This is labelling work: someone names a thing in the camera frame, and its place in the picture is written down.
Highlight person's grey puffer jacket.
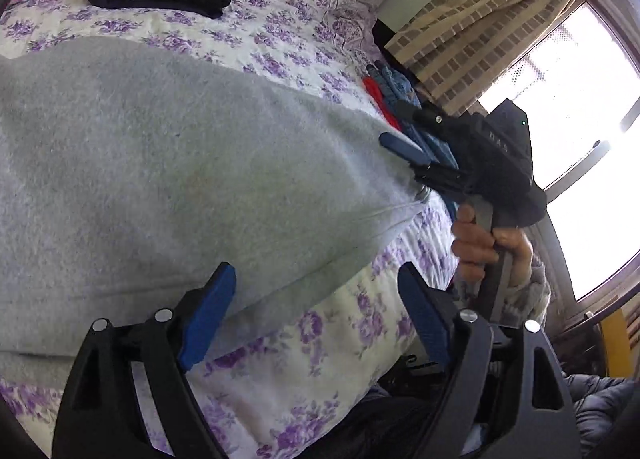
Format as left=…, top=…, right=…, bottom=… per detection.
left=562, top=371, right=640, bottom=459

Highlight person's right forearm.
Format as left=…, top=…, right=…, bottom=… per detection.
left=500, top=254, right=552, bottom=327

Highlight beige checked curtain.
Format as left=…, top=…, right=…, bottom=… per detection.
left=385, top=0, right=596, bottom=117

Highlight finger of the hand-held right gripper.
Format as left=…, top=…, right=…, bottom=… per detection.
left=379, top=132, right=473, bottom=200
left=411, top=106, right=471, bottom=137

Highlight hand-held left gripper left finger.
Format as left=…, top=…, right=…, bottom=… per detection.
left=51, top=261, right=237, bottom=459

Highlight purple floral bedsheet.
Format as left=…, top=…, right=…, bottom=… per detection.
left=0, top=0, right=461, bottom=459

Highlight window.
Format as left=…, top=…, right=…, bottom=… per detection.
left=475, top=0, right=640, bottom=302

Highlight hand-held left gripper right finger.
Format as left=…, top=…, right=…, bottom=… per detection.
left=397, top=261, right=583, bottom=459

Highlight person's right hand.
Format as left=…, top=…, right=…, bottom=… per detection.
left=451, top=204, right=533, bottom=288

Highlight red cloth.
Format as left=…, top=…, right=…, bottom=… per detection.
left=361, top=76, right=403, bottom=132

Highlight grey pants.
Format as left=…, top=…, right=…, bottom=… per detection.
left=0, top=35, right=431, bottom=382

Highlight blue jeans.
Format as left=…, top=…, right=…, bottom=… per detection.
left=366, top=63, right=458, bottom=174

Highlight yellow furniture piece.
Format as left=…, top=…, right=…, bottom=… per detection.
left=597, top=309, right=640, bottom=380

